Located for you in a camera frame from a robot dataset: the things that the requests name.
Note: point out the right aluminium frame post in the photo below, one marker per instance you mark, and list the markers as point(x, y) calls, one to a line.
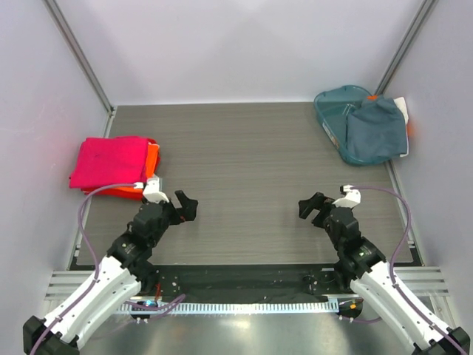
point(413, 30)

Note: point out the white cloth in basket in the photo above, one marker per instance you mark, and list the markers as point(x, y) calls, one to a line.
point(401, 105)

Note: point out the slotted metal cable rail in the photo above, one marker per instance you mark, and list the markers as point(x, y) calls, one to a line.
point(331, 306)

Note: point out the front aluminium frame beam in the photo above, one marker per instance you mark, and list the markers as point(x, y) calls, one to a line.
point(423, 281)

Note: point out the orange folded t shirt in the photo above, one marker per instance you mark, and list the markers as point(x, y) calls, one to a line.
point(152, 162)

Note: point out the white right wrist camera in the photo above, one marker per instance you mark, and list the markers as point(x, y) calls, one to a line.
point(350, 198)

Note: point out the left aluminium frame post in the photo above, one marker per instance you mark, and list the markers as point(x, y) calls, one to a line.
point(75, 48)

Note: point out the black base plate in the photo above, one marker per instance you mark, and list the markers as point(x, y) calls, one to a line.
point(245, 284)

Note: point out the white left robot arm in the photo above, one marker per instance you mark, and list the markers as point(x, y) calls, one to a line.
point(124, 272)

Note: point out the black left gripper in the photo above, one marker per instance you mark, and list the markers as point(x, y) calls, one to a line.
point(188, 211)

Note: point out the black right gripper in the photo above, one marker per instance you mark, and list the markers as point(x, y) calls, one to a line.
point(322, 212)

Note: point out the pink t shirt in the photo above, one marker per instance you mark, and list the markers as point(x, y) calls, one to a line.
point(106, 161)

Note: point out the teal plastic basket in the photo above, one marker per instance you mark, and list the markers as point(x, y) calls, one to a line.
point(332, 108)

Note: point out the grey blue t shirt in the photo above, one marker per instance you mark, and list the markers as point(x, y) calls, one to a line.
point(376, 132)

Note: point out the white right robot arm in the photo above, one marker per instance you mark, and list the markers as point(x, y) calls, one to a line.
point(419, 329)

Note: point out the aluminium frame post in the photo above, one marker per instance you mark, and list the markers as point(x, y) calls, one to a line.
point(413, 30)
point(75, 48)

